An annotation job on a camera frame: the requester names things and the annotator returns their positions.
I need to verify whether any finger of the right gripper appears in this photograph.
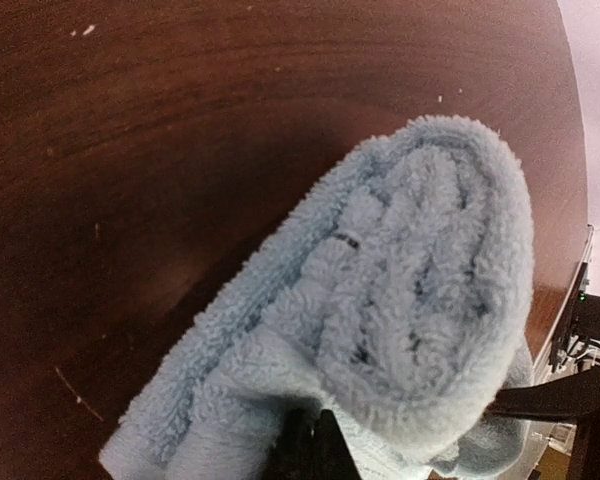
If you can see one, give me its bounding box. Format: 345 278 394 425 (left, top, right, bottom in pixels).
487 366 600 423

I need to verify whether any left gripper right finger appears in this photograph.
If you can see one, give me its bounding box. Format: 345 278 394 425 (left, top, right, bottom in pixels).
315 410 361 480

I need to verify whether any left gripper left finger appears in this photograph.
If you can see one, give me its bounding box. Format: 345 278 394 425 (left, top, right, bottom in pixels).
261 409 314 480

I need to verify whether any light blue towel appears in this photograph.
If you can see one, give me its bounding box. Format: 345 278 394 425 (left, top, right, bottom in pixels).
99 116 534 479

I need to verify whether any front aluminium rail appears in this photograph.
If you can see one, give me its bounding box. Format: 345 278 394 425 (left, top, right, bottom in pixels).
533 224 595 385

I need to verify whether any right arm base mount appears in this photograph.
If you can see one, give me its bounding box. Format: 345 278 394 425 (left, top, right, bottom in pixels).
560 292 600 367

